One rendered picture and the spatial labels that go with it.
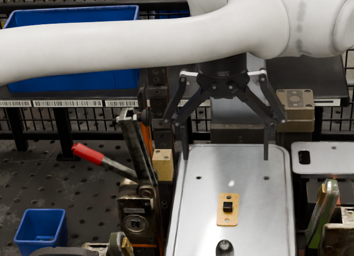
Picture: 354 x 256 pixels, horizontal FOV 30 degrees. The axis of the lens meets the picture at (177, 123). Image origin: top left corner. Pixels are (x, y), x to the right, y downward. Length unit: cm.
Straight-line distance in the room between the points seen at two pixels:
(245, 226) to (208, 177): 15
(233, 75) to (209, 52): 24
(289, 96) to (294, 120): 5
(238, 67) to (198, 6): 12
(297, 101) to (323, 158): 14
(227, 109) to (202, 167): 16
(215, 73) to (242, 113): 41
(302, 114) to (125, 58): 67
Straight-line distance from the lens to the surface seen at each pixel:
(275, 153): 134
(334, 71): 154
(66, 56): 76
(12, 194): 180
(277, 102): 106
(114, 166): 116
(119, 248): 103
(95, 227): 165
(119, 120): 109
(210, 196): 124
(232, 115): 141
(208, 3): 92
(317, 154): 134
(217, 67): 99
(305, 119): 138
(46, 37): 77
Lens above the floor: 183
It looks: 36 degrees down
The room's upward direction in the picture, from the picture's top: 5 degrees counter-clockwise
